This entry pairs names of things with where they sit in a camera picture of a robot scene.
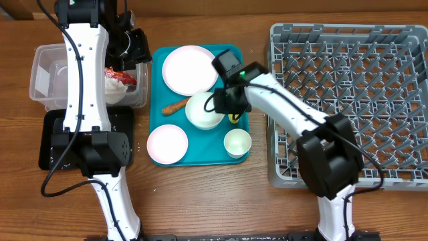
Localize red snack wrapper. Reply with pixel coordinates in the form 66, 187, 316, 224
104, 67, 137, 86

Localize white napkin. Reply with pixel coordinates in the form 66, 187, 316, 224
105, 78, 128, 94

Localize white bowl with rice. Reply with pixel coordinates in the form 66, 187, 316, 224
185, 92, 225, 130

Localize large white plate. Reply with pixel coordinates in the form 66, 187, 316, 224
162, 46, 219, 96

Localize brown carrot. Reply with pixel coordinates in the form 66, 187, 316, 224
162, 97, 190, 116

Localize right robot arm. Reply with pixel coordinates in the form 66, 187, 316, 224
208, 50, 363, 240

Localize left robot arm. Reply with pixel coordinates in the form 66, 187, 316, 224
41, 1, 152, 240

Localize grey dishwasher rack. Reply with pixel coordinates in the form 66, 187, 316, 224
267, 23, 427, 191

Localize yellow plastic spoon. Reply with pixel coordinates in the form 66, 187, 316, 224
228, 114, 240, 124

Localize white cup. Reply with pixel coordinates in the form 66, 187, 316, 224
223, 129, 252, 159

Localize teal serving tray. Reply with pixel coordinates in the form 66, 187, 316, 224
150, 46, 249, 167

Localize black plastic tray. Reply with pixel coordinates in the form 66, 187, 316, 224
38, 106, 134, 171

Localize clear plastic bin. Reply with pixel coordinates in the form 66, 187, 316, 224
29, 44, 148, 111

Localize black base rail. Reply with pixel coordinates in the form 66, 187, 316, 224
84, 230, 381, 241

